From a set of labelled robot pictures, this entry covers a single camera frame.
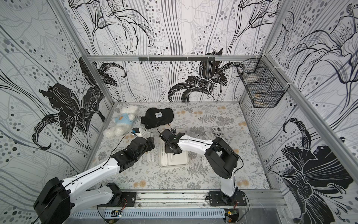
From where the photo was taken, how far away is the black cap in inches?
40.6

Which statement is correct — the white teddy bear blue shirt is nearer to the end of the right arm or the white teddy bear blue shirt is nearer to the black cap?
the black cap

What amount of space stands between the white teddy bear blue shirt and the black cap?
0.09m

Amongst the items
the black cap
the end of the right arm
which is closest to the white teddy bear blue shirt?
the black cap

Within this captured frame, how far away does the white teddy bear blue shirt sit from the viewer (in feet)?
2.98
